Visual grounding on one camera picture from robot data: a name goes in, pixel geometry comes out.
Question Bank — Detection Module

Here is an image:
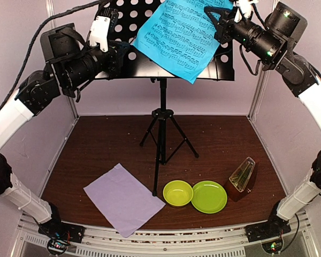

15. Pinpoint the black perforated music stand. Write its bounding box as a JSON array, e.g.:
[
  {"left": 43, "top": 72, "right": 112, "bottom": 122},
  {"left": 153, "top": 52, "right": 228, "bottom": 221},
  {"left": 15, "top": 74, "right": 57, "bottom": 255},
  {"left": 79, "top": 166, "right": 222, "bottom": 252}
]
[{"left": 98, "top": 1, "right": 234, "bottom": 196}]

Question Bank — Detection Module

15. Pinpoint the blue sheet music paper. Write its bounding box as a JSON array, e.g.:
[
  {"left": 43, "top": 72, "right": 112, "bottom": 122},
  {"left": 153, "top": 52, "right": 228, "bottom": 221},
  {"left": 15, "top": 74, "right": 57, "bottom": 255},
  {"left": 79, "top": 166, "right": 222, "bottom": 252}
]
[{"left": 133, "top": 0, "right": 233, "bottom": 84}]

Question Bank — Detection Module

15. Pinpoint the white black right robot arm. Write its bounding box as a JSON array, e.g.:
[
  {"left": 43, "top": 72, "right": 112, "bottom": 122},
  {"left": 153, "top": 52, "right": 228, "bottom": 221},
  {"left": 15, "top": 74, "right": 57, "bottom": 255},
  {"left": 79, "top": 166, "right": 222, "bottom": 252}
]
[{"left": 204, "top": 1, "right": 321, "bottom": 237}]

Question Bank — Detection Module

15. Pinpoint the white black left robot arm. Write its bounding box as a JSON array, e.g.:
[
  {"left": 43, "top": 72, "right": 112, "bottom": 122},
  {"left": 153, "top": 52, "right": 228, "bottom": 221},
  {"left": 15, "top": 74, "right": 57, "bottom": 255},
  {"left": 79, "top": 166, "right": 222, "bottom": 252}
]
[{"left": 0, "top": 1, "right": 129, "bottom": 238}]

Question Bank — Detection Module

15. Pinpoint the brown wooden metronome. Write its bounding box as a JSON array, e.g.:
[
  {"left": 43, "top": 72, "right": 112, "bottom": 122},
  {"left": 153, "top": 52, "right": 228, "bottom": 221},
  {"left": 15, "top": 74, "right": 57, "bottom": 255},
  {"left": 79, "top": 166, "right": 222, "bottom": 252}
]
[{"left": 224, "top": 157, "right": 257, "bottom": 202}]

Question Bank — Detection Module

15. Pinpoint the lime green bowl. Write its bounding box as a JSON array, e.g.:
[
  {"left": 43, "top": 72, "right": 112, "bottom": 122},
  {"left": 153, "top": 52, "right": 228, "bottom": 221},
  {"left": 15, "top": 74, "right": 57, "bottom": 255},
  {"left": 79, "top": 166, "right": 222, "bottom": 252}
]
[{"left": 163, "top": 180, "right": 194, "bottom": 207}]

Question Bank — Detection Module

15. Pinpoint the lavender paper sheet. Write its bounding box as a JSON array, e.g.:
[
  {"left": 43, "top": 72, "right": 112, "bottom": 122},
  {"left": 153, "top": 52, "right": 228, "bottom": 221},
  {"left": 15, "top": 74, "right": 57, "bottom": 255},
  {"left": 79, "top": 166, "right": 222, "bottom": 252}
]
[{"left": 83, "top": 163, "right": 165, "bottom": 238}]

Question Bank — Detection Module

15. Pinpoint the lime green plate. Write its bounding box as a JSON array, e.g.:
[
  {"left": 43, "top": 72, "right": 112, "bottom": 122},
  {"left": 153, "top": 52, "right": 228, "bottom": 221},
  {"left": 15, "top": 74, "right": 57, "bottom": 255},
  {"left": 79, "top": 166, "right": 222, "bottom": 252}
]
[{"left": 191, "top": 180, "right": 228, "bottom": 214}]

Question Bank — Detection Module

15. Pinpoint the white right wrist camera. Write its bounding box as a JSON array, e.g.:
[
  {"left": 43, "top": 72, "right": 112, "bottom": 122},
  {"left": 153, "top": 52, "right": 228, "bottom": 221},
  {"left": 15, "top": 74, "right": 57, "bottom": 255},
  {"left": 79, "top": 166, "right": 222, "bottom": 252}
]
[{"left": 232, "top": 0, "right": 259, "bottom": 22}]

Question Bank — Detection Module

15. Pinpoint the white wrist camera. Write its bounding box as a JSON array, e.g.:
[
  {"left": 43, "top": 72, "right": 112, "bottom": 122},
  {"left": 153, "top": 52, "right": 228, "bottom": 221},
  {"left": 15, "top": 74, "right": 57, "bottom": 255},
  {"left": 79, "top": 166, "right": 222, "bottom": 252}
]
[
  {"left": 88, "top": 7, "right": 119, "bottom": 52},
  {"left": 232, "top": 0, "right": 259, "bottom": 22}
]

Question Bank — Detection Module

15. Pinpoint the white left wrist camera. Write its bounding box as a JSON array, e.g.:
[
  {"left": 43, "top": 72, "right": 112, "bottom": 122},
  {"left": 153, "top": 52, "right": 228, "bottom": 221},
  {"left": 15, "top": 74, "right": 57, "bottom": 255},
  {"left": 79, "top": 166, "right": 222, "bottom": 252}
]
[{"left": 88, "top": 7, "right": 119, "bottom": 52}]

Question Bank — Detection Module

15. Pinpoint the aluminium left corner post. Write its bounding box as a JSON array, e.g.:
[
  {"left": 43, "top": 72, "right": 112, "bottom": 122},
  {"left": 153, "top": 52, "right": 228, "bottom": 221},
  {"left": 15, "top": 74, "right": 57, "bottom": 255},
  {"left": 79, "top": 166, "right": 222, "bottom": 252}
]
[{"left": 45, "top": 0, "right": 78, "bottom": 119}]

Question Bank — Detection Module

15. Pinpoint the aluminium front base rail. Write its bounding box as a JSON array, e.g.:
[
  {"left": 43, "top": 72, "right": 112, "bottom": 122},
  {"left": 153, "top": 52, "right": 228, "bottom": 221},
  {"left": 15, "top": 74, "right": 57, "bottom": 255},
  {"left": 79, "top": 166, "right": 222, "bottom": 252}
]
[{"left": 9, "top": 211, "right": 321, "bottom": 256}]

